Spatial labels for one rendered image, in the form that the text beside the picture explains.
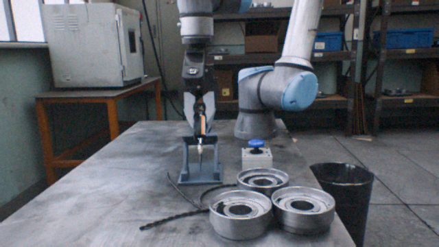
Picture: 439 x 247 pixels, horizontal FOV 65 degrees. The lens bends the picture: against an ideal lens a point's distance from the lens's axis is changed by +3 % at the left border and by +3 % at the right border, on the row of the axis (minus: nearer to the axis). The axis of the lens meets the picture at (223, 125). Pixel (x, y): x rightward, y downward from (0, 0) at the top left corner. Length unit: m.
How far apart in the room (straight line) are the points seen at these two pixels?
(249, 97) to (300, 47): 0.22
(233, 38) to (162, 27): 0.92
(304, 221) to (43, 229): 0.44
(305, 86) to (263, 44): 3.06
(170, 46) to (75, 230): 3.88
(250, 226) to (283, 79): 0.55
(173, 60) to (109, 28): 1.74
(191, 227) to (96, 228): 0.16
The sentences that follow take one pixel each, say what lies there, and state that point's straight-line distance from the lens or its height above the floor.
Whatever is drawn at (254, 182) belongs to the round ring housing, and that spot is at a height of 0.82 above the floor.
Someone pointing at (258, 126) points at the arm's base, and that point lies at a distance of 1.09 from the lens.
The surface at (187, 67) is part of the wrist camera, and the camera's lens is 0.73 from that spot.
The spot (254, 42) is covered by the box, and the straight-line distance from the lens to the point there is 4.04.
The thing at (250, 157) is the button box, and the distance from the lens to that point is 0.80.
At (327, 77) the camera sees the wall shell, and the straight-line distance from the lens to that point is 4.74.
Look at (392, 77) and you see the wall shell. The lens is 5.00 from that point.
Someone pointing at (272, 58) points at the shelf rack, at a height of 0.95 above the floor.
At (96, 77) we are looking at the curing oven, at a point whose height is 0.89.
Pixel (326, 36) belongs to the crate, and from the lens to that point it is 4.19.
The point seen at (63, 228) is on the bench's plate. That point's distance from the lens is 0.67.
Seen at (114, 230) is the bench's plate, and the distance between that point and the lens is 0.63.
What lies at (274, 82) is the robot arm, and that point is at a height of 0.99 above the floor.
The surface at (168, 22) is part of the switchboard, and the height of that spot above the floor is 1.40.
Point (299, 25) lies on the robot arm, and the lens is 1.05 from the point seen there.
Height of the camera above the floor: 1.10
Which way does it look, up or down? 13 degrees down
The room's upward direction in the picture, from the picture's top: 2 degrees counter-clockwise
